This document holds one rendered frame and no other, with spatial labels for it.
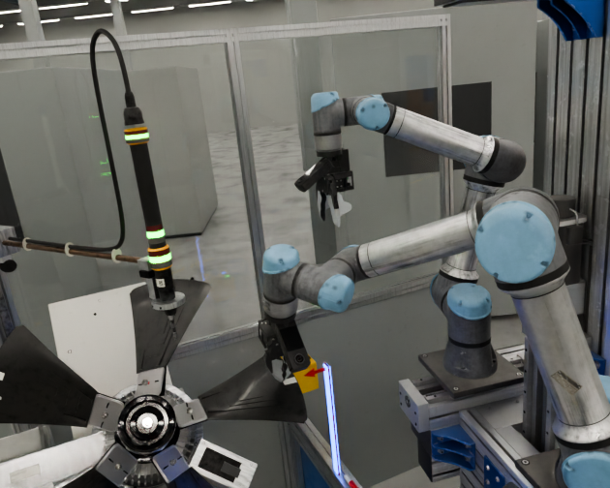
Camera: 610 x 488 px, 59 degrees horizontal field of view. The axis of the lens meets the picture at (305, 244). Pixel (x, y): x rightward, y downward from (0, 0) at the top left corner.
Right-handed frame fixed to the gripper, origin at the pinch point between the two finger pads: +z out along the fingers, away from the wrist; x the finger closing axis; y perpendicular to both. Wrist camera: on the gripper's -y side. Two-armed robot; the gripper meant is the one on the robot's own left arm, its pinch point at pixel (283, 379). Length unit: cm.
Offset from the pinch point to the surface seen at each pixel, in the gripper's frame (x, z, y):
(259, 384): 5.3, 1.4, 1.8
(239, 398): 11.2, 0.9, -0.7
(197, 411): 20.9, 2.2, 0.7
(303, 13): -183, -8, 391
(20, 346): 53, -14, 18
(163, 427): 29.1, -1.5, -3.8
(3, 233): 55, -20, 58
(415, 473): -85, 136, 35
